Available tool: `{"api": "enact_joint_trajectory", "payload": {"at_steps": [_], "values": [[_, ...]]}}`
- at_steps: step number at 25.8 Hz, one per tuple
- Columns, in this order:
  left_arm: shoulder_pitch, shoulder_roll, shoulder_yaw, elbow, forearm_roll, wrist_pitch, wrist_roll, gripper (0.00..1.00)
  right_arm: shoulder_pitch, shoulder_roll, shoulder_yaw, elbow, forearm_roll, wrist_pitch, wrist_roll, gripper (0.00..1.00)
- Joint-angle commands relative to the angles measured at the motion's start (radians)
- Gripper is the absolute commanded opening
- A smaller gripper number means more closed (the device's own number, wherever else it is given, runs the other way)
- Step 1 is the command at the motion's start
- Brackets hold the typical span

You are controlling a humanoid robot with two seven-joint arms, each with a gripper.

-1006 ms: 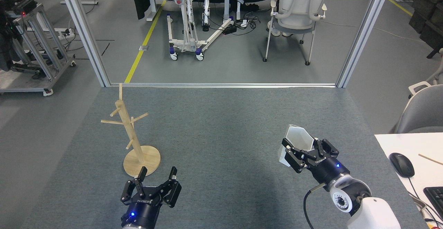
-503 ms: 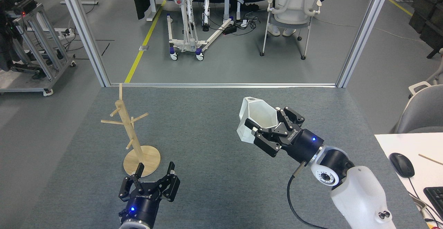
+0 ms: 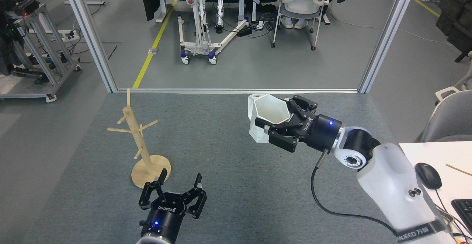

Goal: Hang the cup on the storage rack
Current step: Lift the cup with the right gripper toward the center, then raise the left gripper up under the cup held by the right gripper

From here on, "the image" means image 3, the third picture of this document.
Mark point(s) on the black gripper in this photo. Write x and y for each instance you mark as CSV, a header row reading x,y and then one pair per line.
x,y
166,218
320,133

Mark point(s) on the white faceted cup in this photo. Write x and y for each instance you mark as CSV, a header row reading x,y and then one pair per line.
x,y
258,131

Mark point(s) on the wooden cup rack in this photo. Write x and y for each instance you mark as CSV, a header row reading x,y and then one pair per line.
x,y
145,152

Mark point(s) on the person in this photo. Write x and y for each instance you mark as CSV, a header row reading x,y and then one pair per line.
x,y
287,23

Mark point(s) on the black power strip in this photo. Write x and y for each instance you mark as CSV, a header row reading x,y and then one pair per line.
x,y
244,32

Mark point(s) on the white power strip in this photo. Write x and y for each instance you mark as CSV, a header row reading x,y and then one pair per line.
x,y
260,25
73,34

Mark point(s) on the white wheeled lift stand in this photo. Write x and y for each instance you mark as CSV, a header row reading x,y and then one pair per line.
x,y
195,46

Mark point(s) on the black computer mouse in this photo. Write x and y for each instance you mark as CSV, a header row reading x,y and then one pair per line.
x,y
427,175

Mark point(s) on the silver floor socket plate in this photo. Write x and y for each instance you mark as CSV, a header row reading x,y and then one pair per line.
x,y
153,51

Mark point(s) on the grey office chair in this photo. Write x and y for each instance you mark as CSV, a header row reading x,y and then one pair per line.
x,y
453,122

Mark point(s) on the white desk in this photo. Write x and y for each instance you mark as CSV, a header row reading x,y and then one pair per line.
x,y
457,152

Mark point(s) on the thin wooden stick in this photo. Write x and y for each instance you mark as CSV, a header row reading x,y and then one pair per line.
x,y
459,169

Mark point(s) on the black keyboard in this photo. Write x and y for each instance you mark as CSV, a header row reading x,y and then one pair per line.
x,y
465,214

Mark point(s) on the black stacked crates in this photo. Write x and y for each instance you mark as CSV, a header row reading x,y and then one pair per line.
x,y
457,15

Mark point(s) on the silver frame rail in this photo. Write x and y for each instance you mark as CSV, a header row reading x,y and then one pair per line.
x,y
239,90

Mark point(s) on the silver frame post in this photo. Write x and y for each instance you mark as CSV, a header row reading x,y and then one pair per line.
x,y
387,37
90,34

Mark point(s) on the metal frame cart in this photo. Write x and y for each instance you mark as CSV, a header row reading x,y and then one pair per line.
x,y
40,52

